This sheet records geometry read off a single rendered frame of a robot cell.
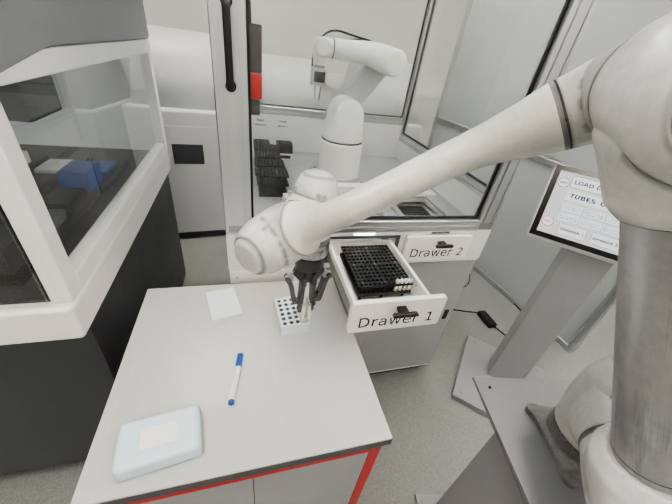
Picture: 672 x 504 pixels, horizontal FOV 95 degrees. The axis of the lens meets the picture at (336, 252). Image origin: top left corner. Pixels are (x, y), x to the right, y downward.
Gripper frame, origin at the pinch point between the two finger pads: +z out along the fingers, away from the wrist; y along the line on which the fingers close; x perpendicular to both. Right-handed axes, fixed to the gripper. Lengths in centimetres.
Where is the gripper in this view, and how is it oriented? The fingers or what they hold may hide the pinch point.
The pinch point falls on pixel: (304, 310)
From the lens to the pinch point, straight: 91.5
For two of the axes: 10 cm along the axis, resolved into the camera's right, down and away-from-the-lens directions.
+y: 9.3, -0.9, 3.4
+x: -3.3, -5.6, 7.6
